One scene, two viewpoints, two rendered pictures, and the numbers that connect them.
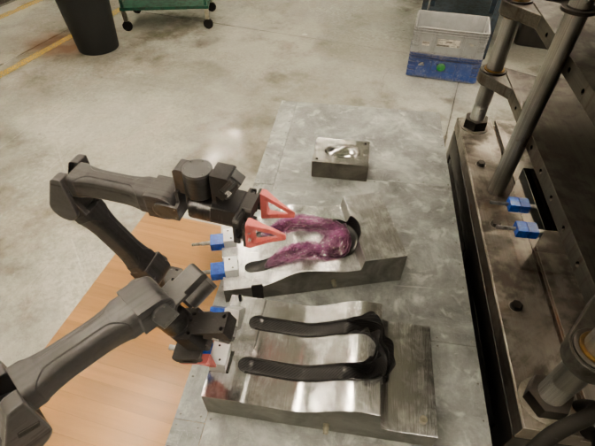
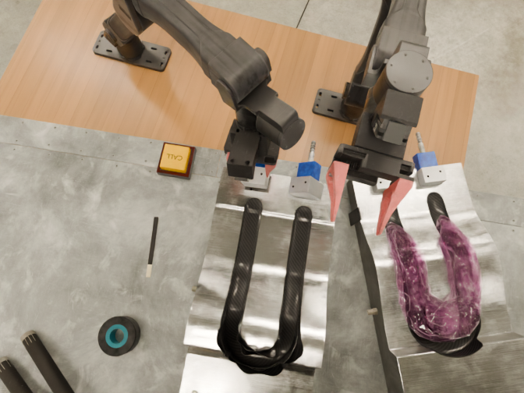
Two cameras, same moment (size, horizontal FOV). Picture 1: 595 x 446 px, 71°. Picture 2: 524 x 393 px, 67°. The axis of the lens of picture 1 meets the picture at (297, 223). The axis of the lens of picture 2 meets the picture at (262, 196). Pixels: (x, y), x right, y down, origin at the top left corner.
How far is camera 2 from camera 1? 0.45 m
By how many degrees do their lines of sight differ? 46
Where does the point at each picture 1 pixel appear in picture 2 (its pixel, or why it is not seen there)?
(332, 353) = (259, 298)
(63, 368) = (158, 15)
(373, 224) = (469, 379)
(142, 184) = (405, 21)
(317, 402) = (209, 278)
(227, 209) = (362, 133)
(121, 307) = (219, 46)
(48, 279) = (433, 24)
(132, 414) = (226, 115)
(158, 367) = not seen: hidden behind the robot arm
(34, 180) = not seen: outside the picture
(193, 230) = (451, 133)
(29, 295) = not seen: hidden behind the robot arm
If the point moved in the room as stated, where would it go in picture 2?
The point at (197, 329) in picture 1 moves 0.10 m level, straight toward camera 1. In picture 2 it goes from (238, 139) to (184, 161)
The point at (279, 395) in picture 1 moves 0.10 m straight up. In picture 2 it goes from (221, 241) to (217, 233)
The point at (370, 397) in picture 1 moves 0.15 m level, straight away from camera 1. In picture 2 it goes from (202, 335) to (274, 372)
